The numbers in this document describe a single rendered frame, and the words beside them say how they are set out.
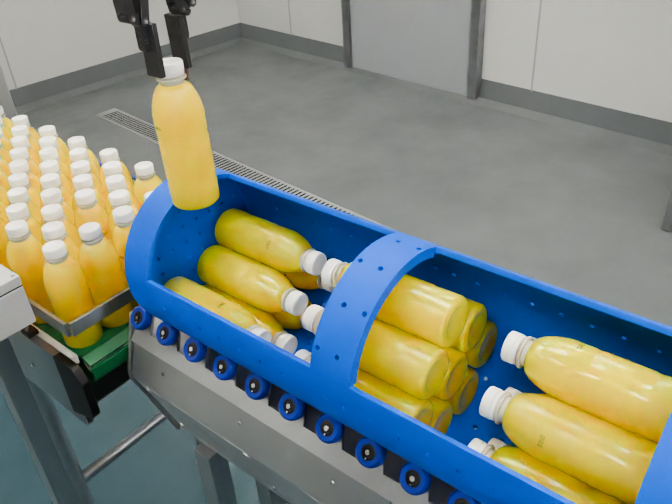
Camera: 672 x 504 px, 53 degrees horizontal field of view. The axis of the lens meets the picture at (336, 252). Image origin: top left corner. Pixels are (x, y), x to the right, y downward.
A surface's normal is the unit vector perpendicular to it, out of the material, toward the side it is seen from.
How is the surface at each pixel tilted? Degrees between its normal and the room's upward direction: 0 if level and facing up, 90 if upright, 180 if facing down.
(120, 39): 90
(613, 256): 0
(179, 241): 90
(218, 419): 70
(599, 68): 90
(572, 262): 0
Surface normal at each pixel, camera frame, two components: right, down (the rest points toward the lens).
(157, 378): -0.61, 0.15
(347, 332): -0.53, -0.15
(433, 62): -0.70, 0.43
